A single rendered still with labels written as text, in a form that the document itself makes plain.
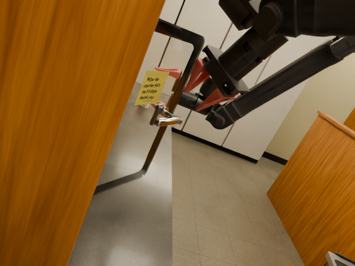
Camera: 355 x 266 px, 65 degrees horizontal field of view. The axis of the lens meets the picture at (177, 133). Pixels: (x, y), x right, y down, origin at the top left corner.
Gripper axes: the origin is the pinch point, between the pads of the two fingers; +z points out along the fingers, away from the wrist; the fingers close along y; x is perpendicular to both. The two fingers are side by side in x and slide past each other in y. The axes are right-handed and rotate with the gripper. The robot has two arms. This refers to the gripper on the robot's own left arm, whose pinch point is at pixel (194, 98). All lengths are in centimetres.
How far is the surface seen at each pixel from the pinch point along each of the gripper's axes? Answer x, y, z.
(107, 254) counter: -11.9, 17.4, 29.2
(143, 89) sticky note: -5.0, -6.5, 5.9
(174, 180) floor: 175, -8, 146
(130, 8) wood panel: -24.5, -4.4, -10.6
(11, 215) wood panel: -28.8, 5.1, 21.9
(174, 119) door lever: 2.9, -0.3, 8.1
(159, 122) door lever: -2.4, -0.1, 8.3
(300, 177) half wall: 257, 54, 64
